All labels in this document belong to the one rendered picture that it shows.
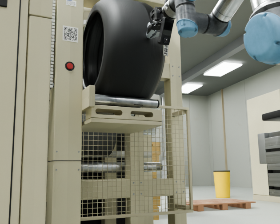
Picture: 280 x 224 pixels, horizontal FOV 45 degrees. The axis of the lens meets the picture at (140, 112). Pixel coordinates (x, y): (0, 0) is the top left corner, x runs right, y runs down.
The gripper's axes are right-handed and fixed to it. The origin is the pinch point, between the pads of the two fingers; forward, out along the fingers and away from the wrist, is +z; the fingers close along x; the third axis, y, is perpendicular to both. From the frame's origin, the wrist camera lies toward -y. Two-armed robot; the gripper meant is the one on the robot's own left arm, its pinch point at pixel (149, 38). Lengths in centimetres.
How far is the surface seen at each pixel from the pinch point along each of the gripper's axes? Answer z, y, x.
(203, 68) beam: 604, 295, -498
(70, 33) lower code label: 20.9, 7.8, 31.3
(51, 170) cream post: 30, -56, 38
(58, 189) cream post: 29, -64, 35
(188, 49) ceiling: 538, 309, -406
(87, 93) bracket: 15.1, -23.9, 25.2
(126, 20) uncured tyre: 1.1, 7.6, 10.8
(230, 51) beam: 464, 280, -476
